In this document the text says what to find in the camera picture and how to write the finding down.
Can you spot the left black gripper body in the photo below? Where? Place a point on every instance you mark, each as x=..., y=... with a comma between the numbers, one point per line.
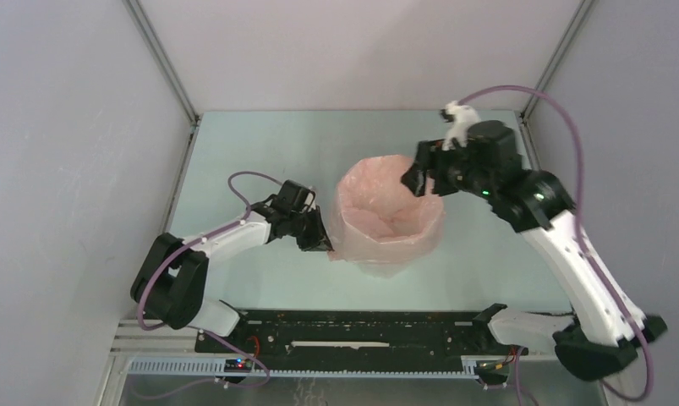
x=307, y=220

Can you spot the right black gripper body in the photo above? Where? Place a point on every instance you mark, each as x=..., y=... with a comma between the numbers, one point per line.
x=451, y=171

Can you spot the pink plastic trash bag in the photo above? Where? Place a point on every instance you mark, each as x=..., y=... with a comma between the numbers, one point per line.
x=375, y=220

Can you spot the white trash bin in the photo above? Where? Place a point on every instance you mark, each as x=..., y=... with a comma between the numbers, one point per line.
x=383, y=269

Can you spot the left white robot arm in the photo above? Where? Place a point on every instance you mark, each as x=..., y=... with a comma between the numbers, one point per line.
x=170, y=285

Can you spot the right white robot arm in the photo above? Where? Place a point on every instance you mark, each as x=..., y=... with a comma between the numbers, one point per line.
x=602, y=334

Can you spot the small circuit board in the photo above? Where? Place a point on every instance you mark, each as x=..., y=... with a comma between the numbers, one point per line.
x=238, y=366

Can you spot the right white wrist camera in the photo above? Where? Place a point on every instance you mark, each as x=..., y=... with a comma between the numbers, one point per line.
x=461, y=118

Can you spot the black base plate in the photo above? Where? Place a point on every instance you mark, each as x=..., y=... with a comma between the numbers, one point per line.
x=387, y=341

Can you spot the white slotted cable duct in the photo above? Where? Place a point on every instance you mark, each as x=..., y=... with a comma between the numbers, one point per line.
x=167, y=366

